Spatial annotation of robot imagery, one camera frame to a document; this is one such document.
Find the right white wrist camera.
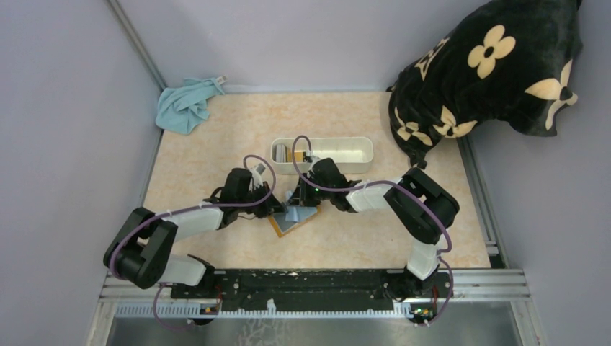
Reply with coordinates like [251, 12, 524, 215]
[303, 151, 321, 164]

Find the orange leather card holder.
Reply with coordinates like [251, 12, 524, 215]
[267, 205, 321, 238]

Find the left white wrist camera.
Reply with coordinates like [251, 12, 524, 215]
[249, 164, 267, 190]

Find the black floral pillow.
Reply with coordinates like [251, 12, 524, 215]
[388, 1, 583, 169]

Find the light blue cloth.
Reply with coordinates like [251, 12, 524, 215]
[155, 76, 228, 135]

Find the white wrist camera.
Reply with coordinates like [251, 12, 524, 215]
[249, 164, 267, 190]
[303, 151, 321, 164]

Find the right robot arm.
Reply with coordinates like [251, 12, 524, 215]
[287, 159, 460, 281]

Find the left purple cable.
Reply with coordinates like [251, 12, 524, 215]
[108, 154, 278, 332]

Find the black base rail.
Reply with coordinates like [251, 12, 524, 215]
[171, 269, 450, 312]

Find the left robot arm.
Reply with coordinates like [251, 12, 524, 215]
[103, 164, 285, 289]

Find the white plastic bin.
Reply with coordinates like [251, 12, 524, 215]
[269, 137, 374, 175]

